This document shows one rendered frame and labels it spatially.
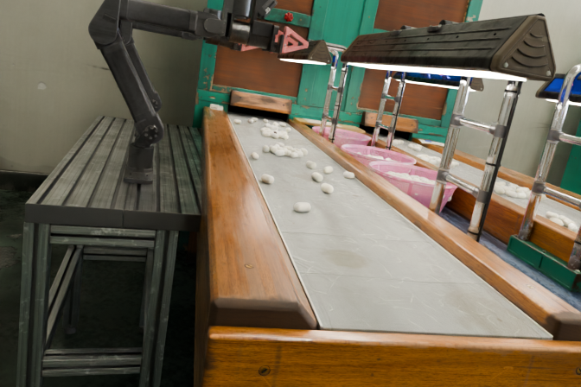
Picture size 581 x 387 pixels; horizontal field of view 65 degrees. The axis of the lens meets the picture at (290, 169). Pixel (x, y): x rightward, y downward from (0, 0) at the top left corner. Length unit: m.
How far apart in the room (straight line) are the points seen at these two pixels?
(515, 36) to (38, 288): 0.95
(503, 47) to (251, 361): 0.44
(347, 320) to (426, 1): 2.12
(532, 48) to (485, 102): 3.34
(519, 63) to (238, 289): 0.41
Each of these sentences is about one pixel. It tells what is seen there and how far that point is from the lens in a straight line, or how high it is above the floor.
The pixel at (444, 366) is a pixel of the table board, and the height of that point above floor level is 0.71.
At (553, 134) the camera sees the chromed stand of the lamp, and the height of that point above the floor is 0.96.
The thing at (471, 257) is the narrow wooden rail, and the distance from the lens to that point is 0.80.
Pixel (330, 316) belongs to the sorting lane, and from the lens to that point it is 0.54.
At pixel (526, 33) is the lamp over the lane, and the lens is 0.60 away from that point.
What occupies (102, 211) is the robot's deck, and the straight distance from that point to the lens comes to 1.00.
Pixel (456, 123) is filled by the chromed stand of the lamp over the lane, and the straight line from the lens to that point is 1.00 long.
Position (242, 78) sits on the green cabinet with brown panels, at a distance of 2.25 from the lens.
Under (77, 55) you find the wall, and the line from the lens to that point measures 3.08.
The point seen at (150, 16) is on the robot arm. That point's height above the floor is 1.07.
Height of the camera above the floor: 1.00
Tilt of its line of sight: 12 degrees down
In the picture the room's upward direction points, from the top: 10 degrees clockwise
